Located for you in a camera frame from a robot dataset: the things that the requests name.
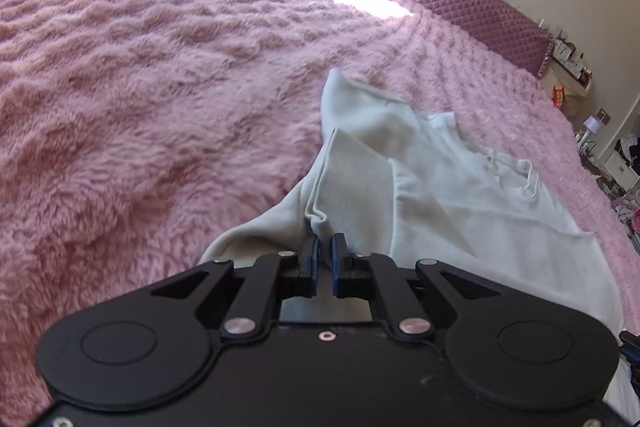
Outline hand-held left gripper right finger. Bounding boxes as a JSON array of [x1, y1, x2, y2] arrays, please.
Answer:
[[331, 233, 502, 341]]

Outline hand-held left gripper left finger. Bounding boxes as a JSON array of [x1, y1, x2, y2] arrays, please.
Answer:
[[150, 234, 321, 339]]

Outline white printed sweatshirt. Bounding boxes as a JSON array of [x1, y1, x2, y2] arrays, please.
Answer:
[[202, 68, 632, 418]]

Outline pink fluffy blanket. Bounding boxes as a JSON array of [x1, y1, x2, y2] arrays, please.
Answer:
[[0, 0, 640, 427]]

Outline white open wardrobe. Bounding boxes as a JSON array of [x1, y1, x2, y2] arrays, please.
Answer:
[[597, 94, 640, 228]]

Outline cream bedside shelf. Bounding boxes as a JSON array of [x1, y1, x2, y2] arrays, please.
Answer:
[[547, 32, 596, 100]]

